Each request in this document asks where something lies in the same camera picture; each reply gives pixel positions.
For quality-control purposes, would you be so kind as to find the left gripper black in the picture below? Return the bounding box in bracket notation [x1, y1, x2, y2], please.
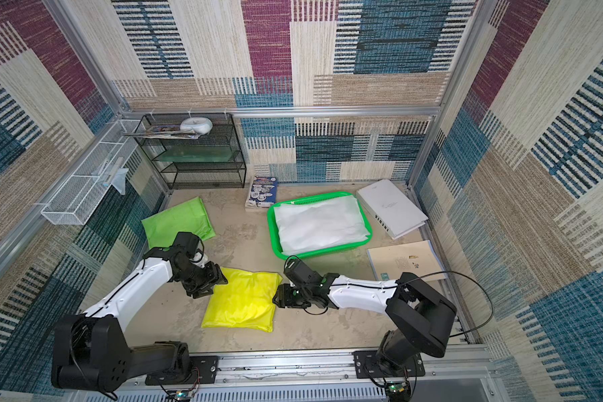
[175, 260, 229, 297]

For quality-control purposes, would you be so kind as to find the small yellow raincoat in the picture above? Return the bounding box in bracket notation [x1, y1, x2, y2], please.
[201, 267, 282, 333]

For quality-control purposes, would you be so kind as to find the green plastic basket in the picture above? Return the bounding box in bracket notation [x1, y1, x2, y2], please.
[266, 191, 374, 261]

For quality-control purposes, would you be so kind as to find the lime green raincoat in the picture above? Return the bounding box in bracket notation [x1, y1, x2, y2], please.
[142, 197, 216, 249]

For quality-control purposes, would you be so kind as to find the white translucent raincoat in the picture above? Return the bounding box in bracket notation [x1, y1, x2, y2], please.
[273, 194, 371, 256]

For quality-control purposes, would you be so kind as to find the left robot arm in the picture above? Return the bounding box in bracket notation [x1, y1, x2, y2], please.
[50, 232, 228, 399]

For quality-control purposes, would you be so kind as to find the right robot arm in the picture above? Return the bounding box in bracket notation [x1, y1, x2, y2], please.
[272, 256, 457, 379]

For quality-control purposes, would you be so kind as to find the blue treehouse book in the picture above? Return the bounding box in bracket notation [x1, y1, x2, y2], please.
[245, 176, 279, 209]

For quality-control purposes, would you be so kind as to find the tan notebook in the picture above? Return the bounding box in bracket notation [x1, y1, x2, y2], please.
[367, 241, 447, 281]

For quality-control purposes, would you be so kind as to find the white book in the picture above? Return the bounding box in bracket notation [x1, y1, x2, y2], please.
[356, 179, 428, 240]

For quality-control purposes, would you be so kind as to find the magazine on rack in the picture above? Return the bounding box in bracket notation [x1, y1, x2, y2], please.
[126, 126, 201, 140]

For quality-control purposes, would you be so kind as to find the white bowl on rack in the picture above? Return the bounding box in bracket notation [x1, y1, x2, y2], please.
[179, 117, 214, 135]

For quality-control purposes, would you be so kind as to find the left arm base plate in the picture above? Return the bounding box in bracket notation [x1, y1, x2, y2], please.
[145, 355, 219, 386]

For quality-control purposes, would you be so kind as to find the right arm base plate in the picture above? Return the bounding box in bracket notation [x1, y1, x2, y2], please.
[353, 349, 425, 380]

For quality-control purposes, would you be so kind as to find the black wire shelf rack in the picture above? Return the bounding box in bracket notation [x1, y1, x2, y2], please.
[133, 112, 247, 190]

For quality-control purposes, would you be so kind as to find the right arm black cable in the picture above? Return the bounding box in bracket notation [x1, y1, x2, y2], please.
[406, 270, 494, 338]

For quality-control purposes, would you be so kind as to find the white wire wall basket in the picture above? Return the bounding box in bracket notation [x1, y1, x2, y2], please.
[41, 119, 138, 225]

